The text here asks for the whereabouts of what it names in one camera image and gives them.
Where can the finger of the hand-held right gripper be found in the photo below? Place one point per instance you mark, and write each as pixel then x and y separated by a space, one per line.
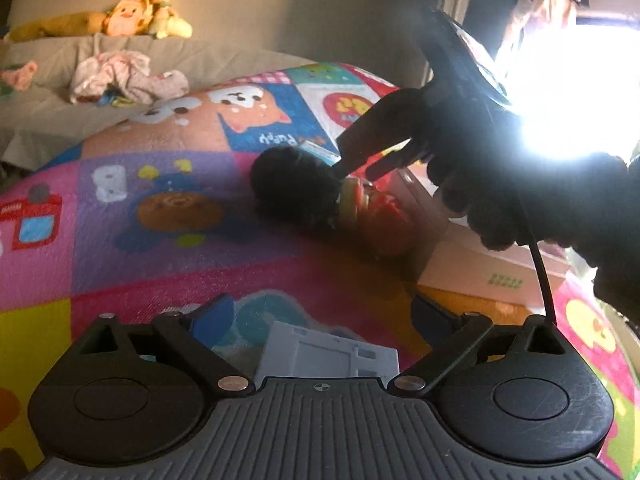
pixel 370 130
pixel 392 161

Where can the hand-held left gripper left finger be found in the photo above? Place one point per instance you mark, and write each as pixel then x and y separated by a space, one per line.
pixel 214 316

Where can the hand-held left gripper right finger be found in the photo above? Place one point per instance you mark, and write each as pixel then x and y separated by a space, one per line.
pixel 431 314

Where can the orange plastic toy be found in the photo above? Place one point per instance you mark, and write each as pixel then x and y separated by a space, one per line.
pixel 385 225

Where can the pink cardboard box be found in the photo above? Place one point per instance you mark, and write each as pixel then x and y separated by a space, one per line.
pixel 475 265

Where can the black fluffy plush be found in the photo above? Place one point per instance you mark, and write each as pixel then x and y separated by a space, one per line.
pixel 290 185

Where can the person's right forearm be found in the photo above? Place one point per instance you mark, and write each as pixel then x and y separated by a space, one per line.
pixel 622 250

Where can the person's right hand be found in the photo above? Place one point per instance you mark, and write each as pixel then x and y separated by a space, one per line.
pixel 510 200

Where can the small teal white box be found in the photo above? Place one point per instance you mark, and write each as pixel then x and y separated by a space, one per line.
pixel 316 149

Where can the colourful printed play mat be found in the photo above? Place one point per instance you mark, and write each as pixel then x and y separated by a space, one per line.
pixel 150 270

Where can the small pale plush toy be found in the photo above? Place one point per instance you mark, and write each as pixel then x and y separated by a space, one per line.
pixel 170 22

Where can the pile of pale clothes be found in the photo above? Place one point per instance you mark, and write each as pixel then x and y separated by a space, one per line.
pixel 125 75

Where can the beige sofa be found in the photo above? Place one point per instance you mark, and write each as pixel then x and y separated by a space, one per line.
pixel 50 105

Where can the yellow plush toy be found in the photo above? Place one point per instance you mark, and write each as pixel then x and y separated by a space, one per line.
pixel 120 17

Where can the pink cloth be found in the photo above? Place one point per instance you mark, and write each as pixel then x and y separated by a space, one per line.
pixel 22 76

